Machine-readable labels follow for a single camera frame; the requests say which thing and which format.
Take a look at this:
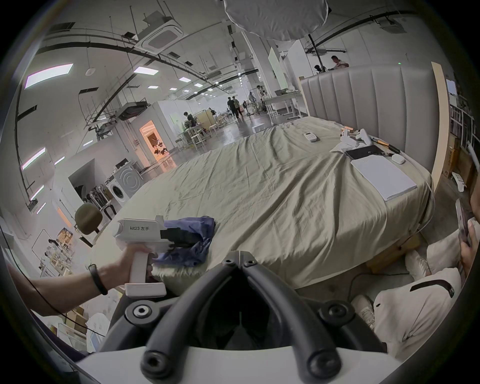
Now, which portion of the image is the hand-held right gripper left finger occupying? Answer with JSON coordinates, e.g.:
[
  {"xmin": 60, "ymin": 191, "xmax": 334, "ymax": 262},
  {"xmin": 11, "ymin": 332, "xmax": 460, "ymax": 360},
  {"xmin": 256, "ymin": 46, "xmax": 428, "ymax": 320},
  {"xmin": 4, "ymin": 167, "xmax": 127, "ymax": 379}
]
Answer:
[{"xmin": 99, "ymin": 251, "xmax": 241, "ymax": 380}]

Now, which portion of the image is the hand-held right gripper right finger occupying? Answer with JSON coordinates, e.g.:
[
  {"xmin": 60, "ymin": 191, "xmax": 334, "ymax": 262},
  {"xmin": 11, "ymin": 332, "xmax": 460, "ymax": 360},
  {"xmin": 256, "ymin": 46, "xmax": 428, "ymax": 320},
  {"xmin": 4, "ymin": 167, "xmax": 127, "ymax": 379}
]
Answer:
[{"xmin": 241, "ymin": 251, "xmax": 387, "ymax": 380}]

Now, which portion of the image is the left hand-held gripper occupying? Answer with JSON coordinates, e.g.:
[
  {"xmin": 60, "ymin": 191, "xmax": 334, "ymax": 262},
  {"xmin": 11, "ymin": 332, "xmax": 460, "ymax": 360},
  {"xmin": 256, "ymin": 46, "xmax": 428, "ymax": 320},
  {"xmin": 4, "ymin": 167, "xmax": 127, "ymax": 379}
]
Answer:
[{"xmin": 115, "ymin": 215, "xmax": 205, "ymax": 299}]

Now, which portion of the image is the dark blue garment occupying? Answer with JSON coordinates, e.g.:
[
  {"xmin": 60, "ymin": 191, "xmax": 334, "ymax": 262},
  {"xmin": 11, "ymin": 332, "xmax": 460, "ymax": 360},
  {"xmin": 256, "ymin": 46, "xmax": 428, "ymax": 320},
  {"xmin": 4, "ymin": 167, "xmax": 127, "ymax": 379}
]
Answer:
[{"xmin": 152, "ymin": 215, "xmax": 217, "ymax": 268}]

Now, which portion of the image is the person's left forearm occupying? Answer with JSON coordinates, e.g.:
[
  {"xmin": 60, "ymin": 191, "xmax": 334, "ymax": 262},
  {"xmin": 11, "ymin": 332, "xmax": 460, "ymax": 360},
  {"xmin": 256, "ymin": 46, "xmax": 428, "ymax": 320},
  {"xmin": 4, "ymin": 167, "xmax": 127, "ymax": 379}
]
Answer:
[{"xmin": 7, "ymin": 262, "xmax": 110, "ymax": 319}]

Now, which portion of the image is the person's left hand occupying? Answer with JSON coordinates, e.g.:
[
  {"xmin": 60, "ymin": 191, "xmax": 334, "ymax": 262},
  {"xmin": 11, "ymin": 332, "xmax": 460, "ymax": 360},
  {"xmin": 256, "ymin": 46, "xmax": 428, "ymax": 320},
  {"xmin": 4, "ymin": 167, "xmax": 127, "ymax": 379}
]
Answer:
[{"xmin": 102, "ymin": 248, "xmax": 155, "ymax": 293}]

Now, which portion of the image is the grey washing machine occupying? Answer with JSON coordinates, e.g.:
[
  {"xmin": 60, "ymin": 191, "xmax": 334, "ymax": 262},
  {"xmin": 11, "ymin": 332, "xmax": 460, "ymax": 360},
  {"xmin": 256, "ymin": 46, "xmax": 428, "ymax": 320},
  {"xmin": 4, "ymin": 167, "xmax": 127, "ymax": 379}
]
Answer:
[{"xmin": 112, "ymin": 168, "xmax": 144, "ymax": 199}]

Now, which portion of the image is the white washing machine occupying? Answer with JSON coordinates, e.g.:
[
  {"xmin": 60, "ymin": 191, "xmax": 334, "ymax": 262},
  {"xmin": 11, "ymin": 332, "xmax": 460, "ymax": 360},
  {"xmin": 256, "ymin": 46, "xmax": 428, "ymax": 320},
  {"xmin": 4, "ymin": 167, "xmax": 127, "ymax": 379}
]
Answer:
[{"xmin": 106, "ymin": 181, "xmax": 126, "ymax": 206}]

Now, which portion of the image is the olive green chair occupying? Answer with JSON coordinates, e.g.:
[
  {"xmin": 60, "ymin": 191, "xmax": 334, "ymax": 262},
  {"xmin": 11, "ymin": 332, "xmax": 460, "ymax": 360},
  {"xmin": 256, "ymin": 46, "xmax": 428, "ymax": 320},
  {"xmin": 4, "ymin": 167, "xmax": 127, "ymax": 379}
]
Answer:
[{"xmin": 74, "ymin": 203, "xmax": 104, "ymax": 248}]

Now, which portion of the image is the bed with pale green sheet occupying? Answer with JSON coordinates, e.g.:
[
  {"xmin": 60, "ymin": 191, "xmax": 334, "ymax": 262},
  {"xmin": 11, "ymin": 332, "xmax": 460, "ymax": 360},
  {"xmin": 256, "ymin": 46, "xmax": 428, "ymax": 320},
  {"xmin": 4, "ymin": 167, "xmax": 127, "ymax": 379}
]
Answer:
[{"xmin": 90, "ymin": 115, "xmax": 436, "ymax": 298}]

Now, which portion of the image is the group of people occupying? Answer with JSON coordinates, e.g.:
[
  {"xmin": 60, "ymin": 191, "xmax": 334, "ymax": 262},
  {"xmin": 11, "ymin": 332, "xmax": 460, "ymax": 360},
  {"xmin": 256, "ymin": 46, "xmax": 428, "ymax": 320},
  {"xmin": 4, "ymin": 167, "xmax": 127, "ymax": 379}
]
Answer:
[{"xmin": 226, "ymin": 96, "xmax": 245, "ymax": 121}]

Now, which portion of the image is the white notepad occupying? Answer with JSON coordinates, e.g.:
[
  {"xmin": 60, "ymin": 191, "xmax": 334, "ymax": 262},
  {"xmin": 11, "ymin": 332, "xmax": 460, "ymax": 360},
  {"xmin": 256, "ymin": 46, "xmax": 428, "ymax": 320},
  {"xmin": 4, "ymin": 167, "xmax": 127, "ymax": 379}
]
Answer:
[{"xmin": 350, "ymin": 155, "xmax": 418, "ymax": 202}]

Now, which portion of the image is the white table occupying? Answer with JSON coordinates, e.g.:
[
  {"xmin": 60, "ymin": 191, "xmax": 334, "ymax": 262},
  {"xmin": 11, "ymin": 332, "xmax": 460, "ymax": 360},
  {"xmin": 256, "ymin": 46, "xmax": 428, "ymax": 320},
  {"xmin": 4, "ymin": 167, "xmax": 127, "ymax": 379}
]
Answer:
[{"xmin": 262, "ymin": 89, "xmax": 307, "ymax": 118}]

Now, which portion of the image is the black tablet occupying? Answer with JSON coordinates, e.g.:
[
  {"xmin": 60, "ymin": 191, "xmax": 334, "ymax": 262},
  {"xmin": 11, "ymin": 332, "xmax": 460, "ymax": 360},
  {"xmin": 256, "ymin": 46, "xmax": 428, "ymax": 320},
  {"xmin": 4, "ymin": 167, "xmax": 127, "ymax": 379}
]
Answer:
[{"xmin": 345, "ymin": 145, "xmax": 384, "ymax": 161}]

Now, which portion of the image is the spare white hand-held gripper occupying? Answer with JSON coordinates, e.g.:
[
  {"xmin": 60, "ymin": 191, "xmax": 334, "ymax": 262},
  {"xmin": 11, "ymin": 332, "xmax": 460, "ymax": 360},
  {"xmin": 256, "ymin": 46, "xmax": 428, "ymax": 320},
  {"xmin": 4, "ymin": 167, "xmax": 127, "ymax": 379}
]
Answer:
[{"xmin": 338, "ymin": 128, "xmax": 374, "ymax": 150}]

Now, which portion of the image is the grey padded headboard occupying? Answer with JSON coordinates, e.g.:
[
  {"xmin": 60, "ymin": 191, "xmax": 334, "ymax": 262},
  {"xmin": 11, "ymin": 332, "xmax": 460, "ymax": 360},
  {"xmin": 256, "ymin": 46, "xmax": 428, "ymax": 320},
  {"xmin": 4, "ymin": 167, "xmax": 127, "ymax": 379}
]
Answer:
[{"xmin": 299, "ymin": 62, "xmax": 451, "ymax": 196}]

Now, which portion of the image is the white softbox lamp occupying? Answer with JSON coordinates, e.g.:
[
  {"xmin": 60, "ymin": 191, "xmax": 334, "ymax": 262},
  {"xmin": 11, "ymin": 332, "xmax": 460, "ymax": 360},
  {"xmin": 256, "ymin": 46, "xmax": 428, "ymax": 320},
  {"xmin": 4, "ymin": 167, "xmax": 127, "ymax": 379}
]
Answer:
[{"xmin": 224, "ymin": 0, "xmax": 335, "ymax": 74}]

